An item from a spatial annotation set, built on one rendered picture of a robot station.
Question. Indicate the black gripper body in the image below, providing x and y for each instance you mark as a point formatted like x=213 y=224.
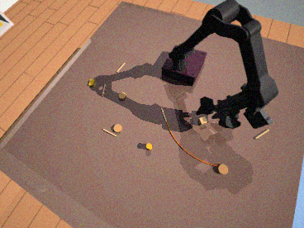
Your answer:
x=208 y=107

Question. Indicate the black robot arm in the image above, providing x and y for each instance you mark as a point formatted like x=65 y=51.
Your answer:
x=260 y=89

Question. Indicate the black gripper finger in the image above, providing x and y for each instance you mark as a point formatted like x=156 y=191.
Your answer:
x=216 y=116
x=199 y=111

